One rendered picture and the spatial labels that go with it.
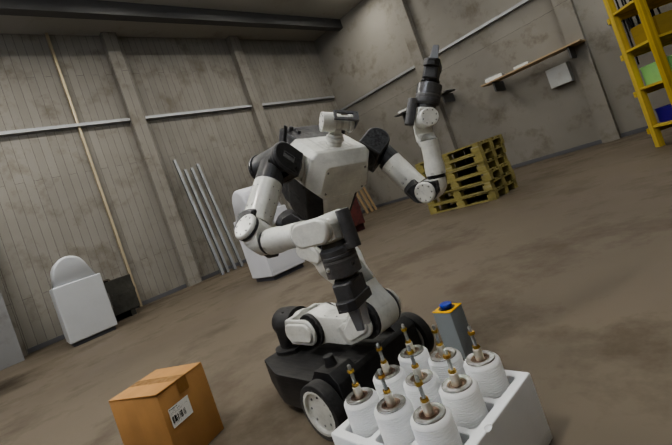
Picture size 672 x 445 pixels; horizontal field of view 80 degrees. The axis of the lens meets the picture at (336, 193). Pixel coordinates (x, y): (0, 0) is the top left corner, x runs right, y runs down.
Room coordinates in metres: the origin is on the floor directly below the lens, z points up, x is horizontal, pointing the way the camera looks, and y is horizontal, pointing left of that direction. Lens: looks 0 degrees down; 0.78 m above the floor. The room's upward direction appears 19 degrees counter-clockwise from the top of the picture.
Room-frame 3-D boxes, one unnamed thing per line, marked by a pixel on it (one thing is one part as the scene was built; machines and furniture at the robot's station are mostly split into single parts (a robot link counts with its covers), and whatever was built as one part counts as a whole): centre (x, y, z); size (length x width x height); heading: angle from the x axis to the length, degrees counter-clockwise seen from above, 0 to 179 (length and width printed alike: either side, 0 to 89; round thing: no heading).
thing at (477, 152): (6.14, -1.95, 0.42); 1.18 x 0.82 x 0.84; 42
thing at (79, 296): (5.97, 4.13, 0.63); 0.64 x 0.60 x 1.26; 134
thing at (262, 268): (5.62, 1.12, 0.66); 0.65 x 0.55 x 1.31; 39
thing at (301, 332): (1.76, 0.28, 0.28); 0.21 x 0.20 x 0.13; 43
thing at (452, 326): (1.30, -0.22, 0.16); 0.07 x 0.07 x 0.31; 41
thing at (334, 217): (0.98, 0.03, 0.69); 0.11 x 0.11 x 0.11; 57
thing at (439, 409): (0.89, -0.03, 0.25); 0.08 x 0.08 x 0.01
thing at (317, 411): (1.38, 0.29, 0.10); 0.20 x 0.05 x 0.20; 43
